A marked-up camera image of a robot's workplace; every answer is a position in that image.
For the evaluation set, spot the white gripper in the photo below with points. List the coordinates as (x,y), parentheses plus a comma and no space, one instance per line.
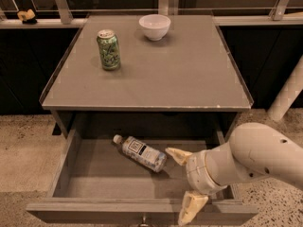
(196,170)

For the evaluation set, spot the grey cabinet with counter top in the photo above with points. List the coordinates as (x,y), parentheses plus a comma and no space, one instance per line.
(189,70)

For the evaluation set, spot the metal glass railing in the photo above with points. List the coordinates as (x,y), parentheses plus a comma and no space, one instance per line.
(73,13)

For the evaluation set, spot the green soda can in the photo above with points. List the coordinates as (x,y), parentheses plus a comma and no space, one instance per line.
(108,49)

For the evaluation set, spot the blue plastic tea bottle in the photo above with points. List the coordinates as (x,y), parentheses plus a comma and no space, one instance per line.
(139,151)

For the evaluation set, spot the metal drawer knob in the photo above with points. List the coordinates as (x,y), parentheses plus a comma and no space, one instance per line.
(143,222)

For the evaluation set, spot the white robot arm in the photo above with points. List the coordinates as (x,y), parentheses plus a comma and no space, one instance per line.
(252,152)

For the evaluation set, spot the open grey top drawer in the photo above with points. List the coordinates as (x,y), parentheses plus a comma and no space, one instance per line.
(95,183)

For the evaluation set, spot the white ceramic bowl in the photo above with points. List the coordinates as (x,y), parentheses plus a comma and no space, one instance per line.
(154,26)

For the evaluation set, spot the small yellow black object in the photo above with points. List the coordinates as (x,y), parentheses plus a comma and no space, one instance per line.
(27,16)

